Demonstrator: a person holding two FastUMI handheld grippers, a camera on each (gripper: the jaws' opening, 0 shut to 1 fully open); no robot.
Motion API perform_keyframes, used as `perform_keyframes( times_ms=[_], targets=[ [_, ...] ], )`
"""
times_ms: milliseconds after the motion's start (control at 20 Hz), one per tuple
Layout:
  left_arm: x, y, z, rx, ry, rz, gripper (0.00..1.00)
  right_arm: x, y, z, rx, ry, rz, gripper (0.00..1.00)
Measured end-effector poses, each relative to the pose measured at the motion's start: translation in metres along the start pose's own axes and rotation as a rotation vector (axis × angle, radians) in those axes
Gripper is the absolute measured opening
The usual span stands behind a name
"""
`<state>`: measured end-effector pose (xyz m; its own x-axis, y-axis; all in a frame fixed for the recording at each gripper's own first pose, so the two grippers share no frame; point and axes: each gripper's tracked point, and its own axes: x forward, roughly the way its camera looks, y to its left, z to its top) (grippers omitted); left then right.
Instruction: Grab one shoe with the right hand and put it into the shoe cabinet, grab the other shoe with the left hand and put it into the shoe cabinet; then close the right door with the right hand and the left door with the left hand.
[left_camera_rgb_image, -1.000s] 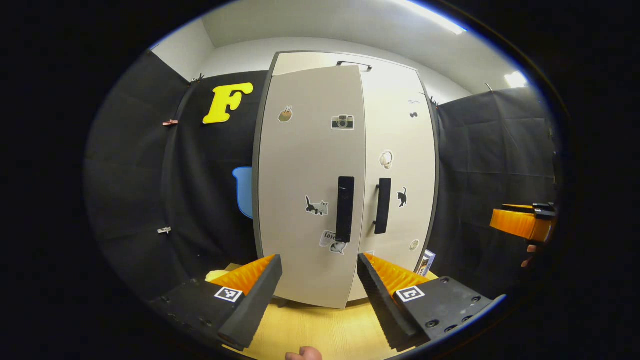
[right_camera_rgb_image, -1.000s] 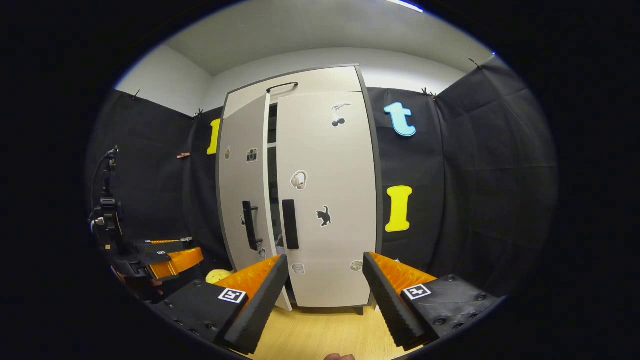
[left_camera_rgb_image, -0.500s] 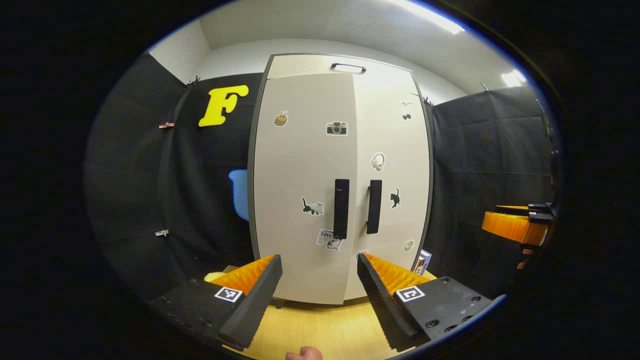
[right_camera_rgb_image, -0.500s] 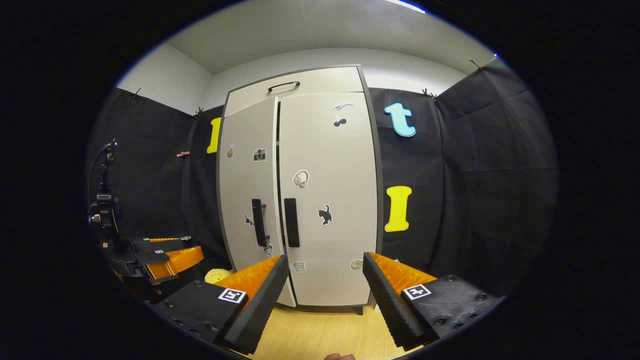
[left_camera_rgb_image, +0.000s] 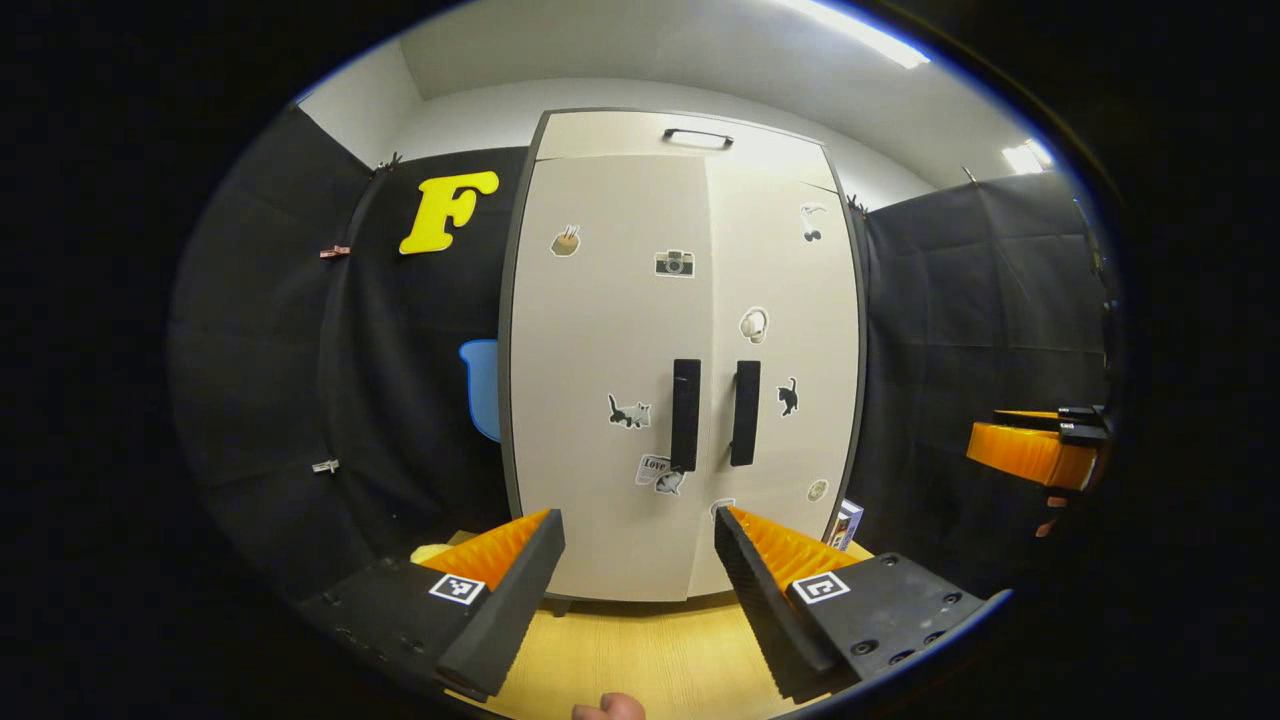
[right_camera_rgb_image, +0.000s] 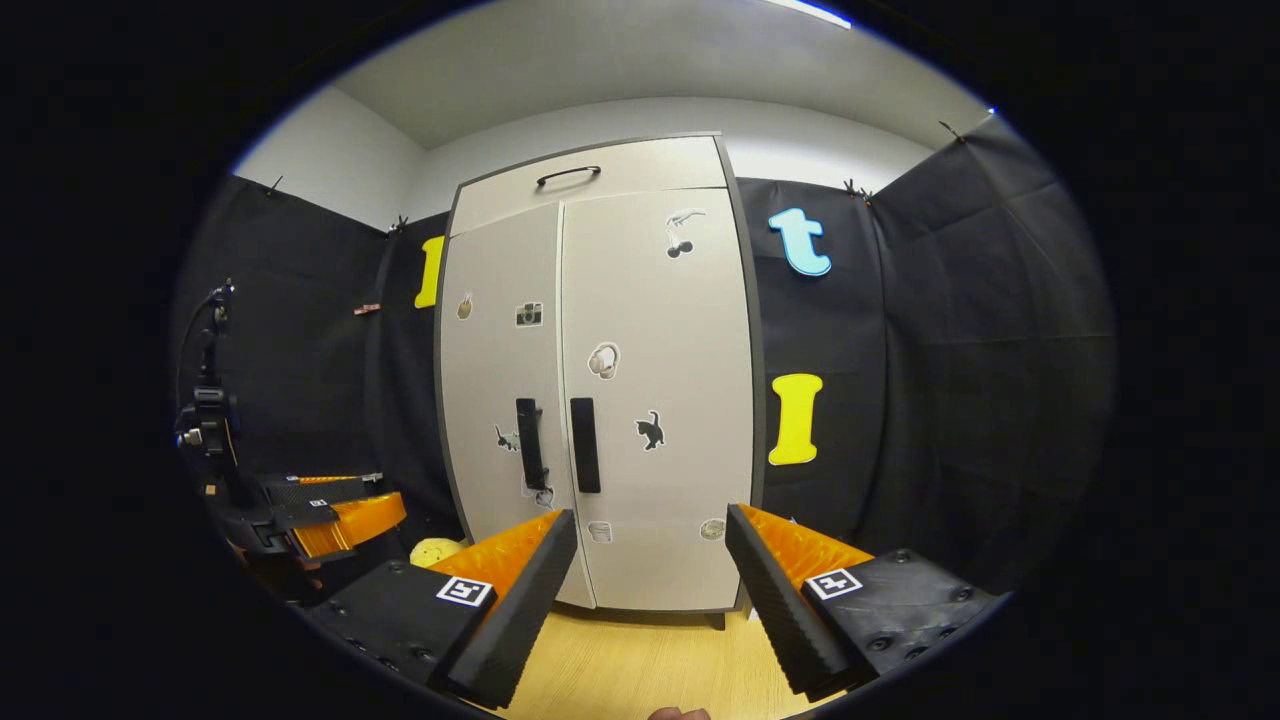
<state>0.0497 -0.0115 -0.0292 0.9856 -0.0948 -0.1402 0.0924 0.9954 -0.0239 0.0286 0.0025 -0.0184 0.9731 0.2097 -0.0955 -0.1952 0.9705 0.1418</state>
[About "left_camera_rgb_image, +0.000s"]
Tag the small white blue box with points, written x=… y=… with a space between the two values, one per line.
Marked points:
x=846 y=525

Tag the yellow plush toy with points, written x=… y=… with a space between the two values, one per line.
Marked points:
x=432 y=553

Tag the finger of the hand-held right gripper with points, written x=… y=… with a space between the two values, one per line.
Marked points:
x=1085 y=418
x=1030 y=455

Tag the white shoe cabinet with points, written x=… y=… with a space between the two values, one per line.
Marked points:
x=620 y=320

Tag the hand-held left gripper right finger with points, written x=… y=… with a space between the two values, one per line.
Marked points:
x=760 y=610

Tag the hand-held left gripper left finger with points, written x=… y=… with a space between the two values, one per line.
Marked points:
x=495 y=615

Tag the long ceiling light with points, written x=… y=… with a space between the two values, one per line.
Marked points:
x=860 y=32

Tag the beige cabinet drawer front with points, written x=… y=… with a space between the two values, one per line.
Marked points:
x=600 y=135

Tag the small ceiling light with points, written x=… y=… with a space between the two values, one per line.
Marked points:
x=1028 y=157

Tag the silver cloth clip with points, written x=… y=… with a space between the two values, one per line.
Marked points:
x=326 y=466

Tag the red cloth clip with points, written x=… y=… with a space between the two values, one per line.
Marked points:
x=335 y=252

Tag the white cabinet door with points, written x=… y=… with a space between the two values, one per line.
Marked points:
x=800 y=300
x=600 y=330

